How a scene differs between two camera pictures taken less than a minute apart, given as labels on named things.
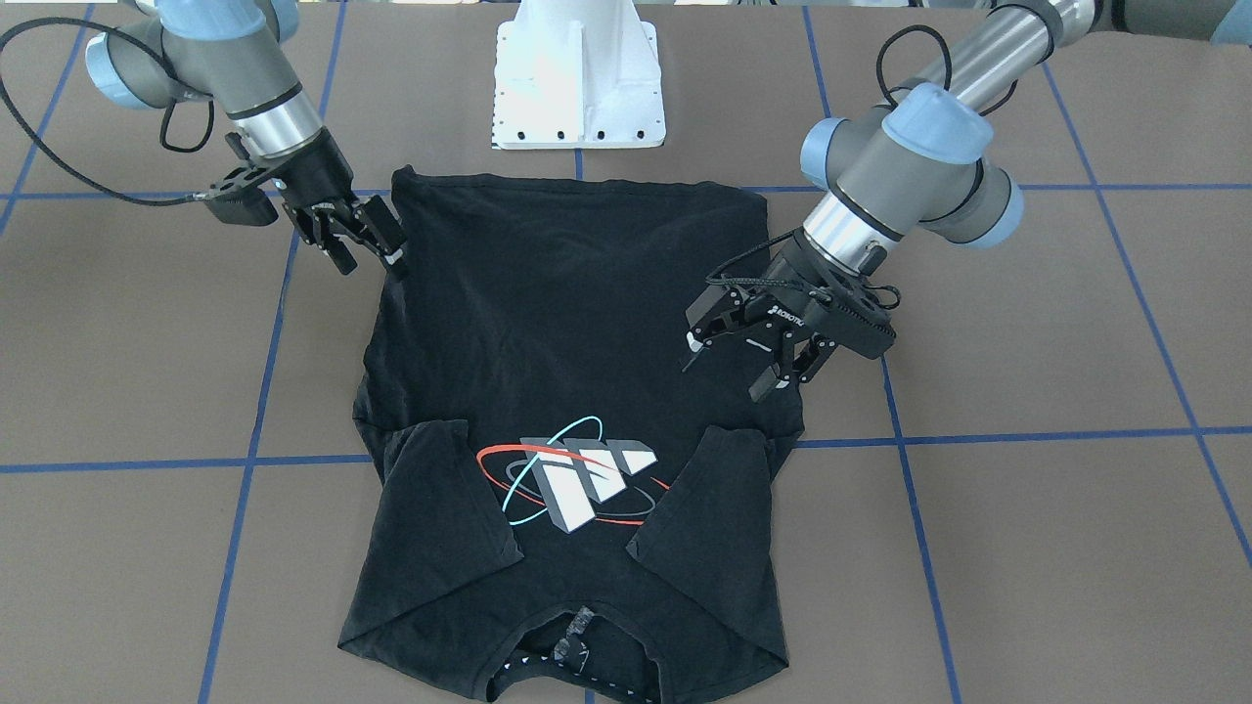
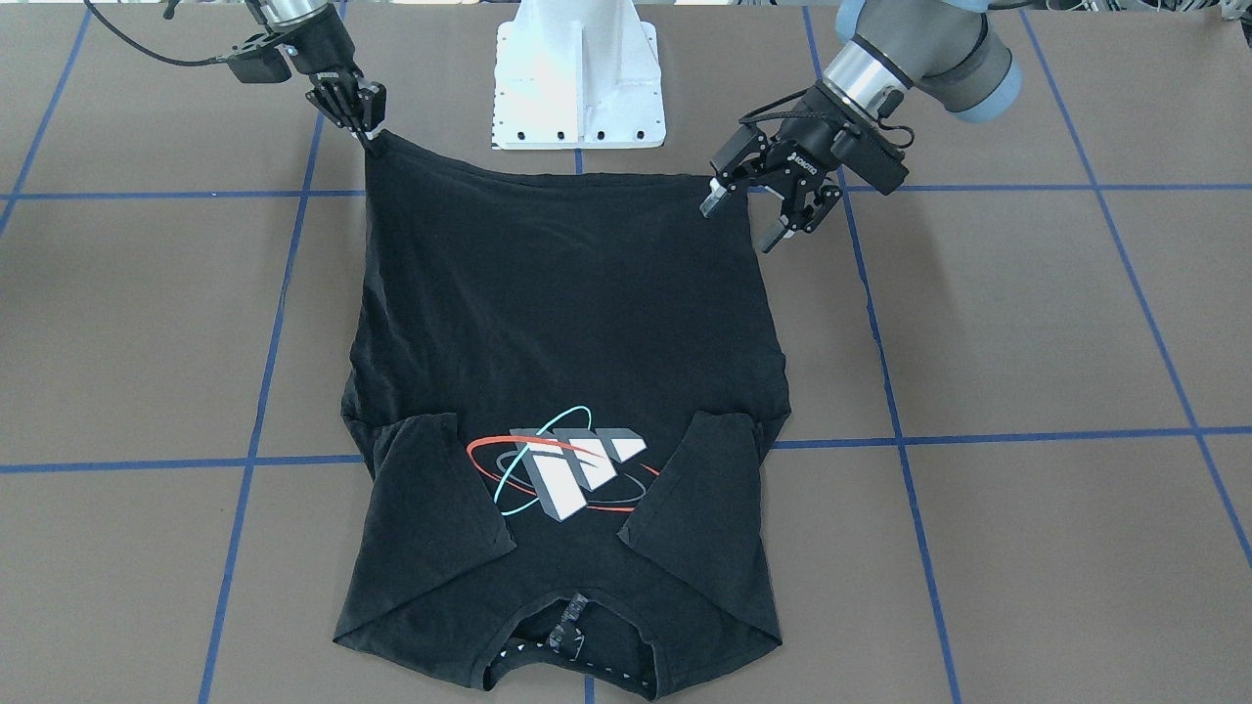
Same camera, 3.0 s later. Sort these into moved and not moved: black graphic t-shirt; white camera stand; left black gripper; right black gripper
Moved: right black gripper; left black gripper
Not moved: black graphic t-shirt; white camera stand
